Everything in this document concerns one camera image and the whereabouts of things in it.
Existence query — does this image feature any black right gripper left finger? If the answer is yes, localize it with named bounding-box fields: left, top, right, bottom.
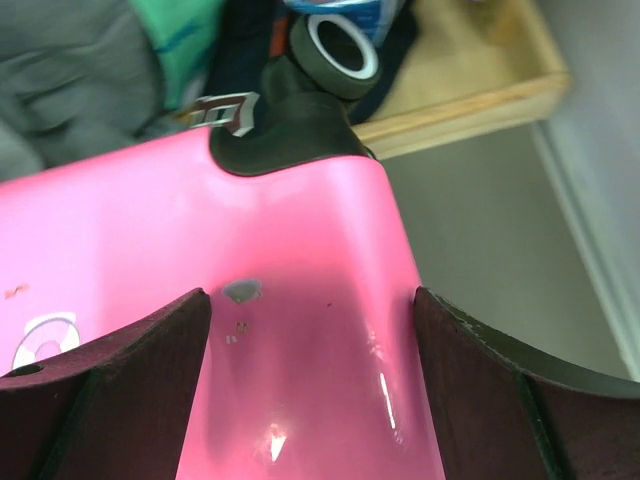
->
left=1, top=289, right=211, bottom=479

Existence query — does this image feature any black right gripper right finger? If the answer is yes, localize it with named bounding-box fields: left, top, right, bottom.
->
left=414, top=287, right=639, bottom=479

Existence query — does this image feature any pink hard-shell suitcase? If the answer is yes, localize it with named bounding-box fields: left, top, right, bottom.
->
left=0, top=13, right=449, bottom=480

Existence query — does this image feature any grey hanging garment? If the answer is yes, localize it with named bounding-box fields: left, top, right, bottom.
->
left=1, top=1, right=183, bottom=181

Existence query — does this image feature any teal green garment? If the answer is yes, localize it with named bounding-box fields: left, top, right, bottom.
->
left=131, top=0, right=225, bottom=110

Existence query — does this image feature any dark navy folded garment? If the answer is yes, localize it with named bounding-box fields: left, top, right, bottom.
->
left=203, top=1, right=418, bottom=125

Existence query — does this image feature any blue white patterned garment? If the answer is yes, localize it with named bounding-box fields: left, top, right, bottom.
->
left=284, top=0, right=405, bottom=46

